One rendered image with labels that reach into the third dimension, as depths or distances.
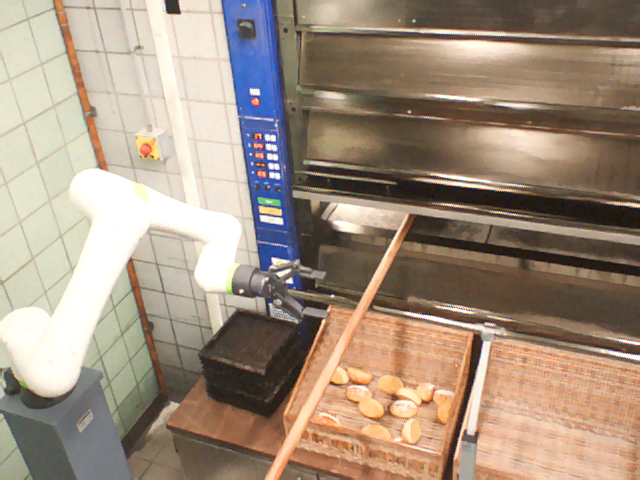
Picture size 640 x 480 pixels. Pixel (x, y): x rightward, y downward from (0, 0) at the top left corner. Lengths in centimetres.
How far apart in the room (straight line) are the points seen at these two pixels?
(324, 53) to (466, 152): 53
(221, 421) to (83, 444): 72
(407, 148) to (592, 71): 59
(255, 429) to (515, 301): 103
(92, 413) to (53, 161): 102
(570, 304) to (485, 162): 58
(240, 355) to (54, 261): 78
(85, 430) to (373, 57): 136
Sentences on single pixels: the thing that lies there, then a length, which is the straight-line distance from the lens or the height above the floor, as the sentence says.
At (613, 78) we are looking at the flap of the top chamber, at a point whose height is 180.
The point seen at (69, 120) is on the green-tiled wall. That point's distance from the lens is 274.
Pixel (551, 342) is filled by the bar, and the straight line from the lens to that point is 205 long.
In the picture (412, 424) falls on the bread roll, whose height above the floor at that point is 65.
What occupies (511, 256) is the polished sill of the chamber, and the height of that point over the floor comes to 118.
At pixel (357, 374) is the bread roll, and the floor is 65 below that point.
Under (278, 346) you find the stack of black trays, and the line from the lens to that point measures 258.
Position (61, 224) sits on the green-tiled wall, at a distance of 276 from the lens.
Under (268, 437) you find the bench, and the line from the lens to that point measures 258.
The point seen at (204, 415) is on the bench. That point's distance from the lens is 270.
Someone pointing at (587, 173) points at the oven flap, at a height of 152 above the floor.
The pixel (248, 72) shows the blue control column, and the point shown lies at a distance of 231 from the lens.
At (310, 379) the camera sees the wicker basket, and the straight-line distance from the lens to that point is 260.
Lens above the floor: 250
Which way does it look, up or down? 33 degrees down
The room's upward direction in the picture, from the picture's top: 5 degrees counter-clockwise
